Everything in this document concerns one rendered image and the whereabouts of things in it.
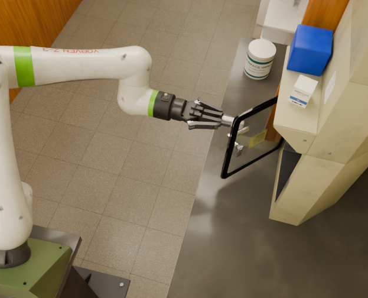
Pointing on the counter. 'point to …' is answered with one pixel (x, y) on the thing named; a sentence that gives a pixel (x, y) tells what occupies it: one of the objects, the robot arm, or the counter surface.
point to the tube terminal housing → (334, 139)
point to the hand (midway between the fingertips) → (231, 122)
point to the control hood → (297, 111)
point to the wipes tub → (259, 58)
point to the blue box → (309, 49)
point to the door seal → (235, 138)
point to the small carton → (302, 91)
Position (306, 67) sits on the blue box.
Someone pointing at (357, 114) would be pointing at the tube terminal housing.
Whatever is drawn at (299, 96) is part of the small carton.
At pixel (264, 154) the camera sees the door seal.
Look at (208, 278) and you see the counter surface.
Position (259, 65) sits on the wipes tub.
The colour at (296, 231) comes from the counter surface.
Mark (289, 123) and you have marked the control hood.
